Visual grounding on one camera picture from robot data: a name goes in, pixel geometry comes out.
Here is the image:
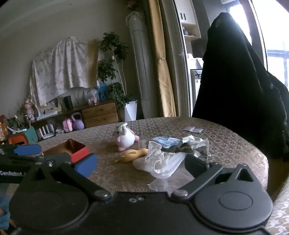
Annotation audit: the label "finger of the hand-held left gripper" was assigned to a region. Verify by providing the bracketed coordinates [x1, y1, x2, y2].
[0, 144, 42, 156]
[0, 155, 46, 163]

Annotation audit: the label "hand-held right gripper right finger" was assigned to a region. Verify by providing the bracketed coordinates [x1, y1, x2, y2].
[172, 156, 255, 199]

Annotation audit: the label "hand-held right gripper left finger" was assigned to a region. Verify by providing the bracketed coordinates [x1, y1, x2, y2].
[21, 153, 111, 200]

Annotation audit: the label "red tin box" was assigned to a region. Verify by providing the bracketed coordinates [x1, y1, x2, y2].
[42, 139, 90, 163]

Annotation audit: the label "dark olive sock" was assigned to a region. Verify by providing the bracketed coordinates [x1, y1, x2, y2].
[167, 141, 204, 157]

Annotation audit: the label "thin white cloth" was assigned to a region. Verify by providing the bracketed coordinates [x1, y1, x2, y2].
[133, 141, 188, 179]

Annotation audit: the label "yellow rubber duck toy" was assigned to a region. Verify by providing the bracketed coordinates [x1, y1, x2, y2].
[115, 148, 149, 163]

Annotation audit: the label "teal storage bin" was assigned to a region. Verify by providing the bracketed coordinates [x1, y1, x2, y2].
[23, 125, 39, 144]

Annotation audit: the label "orange box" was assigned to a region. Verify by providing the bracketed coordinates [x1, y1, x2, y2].
[8, 133, 30, 145]

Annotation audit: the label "clear plastic bag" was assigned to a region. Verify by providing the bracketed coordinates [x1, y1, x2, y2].
[139, 138, 211, 192]

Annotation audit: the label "white slatted rack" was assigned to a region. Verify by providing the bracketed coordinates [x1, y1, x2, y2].
[37, 124, 56, 139]

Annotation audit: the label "person's blue pants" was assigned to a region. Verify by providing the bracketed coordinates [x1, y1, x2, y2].
[0, 183, 12, 229]

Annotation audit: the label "pink doll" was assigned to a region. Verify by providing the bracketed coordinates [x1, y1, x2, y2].
[23, 99, 36, 122]

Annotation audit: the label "blue printed face mask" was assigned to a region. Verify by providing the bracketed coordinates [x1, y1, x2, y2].
[152, 136, 181, 149]

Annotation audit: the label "purple kettlebell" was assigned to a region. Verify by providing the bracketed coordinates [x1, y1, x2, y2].
[71, 112, 85, 131]

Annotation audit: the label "pink toy backpack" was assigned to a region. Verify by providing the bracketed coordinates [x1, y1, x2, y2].
[62, 117, 73, 133]

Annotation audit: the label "white and pink plush toy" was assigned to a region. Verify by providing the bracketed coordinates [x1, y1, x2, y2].
[113, 122, 140, 152]

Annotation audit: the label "wooden drawer cabinet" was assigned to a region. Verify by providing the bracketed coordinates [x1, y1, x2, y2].
[81, 102, 119, 128]

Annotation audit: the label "white planter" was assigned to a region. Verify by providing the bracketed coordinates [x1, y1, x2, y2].
[123, 101, 138, 122]

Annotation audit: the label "steel kitchen appliance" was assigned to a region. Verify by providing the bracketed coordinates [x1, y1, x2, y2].
[189, 57, 203, 109]

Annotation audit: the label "floral white sheet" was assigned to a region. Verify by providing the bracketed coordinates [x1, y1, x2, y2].
[29, 36, 91, 107]

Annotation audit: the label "black coat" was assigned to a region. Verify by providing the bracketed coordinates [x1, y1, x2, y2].
[191, 12, 289, 160]

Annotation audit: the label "houndstooth patterned chair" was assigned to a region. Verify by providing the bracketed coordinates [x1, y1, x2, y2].
[264, 186, 289, 235]

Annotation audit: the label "green potted plant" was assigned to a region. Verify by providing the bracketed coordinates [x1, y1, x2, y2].
[97, 32, 137, 109]

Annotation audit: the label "yellow curtain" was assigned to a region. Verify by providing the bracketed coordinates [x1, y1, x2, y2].
[148, 0, 177, 117]

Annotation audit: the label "white floor air conditioner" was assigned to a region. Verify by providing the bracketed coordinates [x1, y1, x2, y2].
[126, 11, 154, 122]

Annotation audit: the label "white kitchen cabinet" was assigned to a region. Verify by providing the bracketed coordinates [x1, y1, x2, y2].
[174, 0, 202, 41]

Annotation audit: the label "white photo frame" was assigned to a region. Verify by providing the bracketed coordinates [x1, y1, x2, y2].
[44, 98, 62, 114]

